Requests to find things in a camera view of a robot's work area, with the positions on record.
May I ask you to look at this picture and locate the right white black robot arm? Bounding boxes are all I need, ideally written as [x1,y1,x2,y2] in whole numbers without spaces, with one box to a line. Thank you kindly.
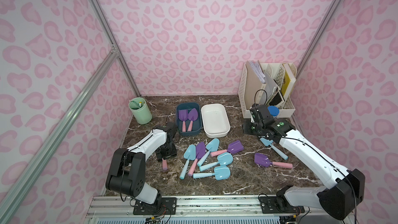
[243,104,365,221]

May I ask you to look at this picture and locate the blue lid pencil tube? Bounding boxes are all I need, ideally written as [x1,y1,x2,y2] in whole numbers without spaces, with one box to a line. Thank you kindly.
[267,106,280,118]

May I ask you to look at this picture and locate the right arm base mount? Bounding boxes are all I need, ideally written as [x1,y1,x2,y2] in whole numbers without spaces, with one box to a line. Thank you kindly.
[258,194,305,216]

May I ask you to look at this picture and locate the blue pointed shovel middle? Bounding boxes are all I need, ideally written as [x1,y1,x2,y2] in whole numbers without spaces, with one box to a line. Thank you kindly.
[197,138,220,167]

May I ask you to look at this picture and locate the blue pointed shovel left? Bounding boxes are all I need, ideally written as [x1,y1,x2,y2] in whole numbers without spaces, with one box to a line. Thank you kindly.
[179,144,196,180]

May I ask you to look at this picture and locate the white storage box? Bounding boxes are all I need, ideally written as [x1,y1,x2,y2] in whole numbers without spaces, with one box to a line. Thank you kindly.
[201,103,231,139]

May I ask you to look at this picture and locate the purple square shovel middle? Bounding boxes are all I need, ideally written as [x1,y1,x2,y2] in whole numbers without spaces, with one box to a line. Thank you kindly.
[210,140,244,157]

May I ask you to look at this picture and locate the green pen holder cup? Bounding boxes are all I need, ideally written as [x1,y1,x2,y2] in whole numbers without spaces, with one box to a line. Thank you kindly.
[129,97,152,124]

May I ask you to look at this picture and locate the dark teal storage box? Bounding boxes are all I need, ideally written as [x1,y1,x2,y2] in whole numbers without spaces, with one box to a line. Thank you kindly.
[176,102,203,136]

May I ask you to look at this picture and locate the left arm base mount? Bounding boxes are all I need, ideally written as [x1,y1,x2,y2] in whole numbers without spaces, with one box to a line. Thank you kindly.
[133,193,177,215]

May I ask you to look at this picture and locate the blue square shovel front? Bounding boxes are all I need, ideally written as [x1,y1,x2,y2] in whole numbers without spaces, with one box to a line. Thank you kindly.
[192,166,231,180]

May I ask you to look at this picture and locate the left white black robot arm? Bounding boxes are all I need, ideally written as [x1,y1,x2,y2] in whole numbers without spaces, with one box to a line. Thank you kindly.
[105,122,177,207]

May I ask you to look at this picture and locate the blue shovel far right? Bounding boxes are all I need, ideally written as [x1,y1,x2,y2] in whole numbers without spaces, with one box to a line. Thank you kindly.
[260,137,288,160]

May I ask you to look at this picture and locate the aluminium front rail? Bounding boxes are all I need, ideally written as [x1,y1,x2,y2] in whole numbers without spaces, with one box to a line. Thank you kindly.
[83,192,355,224]

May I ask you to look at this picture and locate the white desk file organizer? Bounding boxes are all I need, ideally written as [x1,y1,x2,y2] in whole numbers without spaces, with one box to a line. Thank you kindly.
[238,61,297,119]

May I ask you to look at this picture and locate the blue round shovel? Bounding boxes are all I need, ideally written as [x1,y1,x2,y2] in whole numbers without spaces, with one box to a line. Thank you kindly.
[199,152,233,172]

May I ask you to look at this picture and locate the blue pointed shovel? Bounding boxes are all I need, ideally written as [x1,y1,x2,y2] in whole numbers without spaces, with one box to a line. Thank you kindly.
[179,144,196,180]
[197,138,220,167]

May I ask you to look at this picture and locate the purple square shovel pink handle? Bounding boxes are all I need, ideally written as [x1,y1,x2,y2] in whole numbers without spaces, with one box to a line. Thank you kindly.
[178,110,188,132]

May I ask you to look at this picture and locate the purple pointed shovel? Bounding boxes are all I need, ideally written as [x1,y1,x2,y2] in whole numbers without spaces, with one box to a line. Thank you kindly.
[188,142,206,177]
[187,108,199,132]

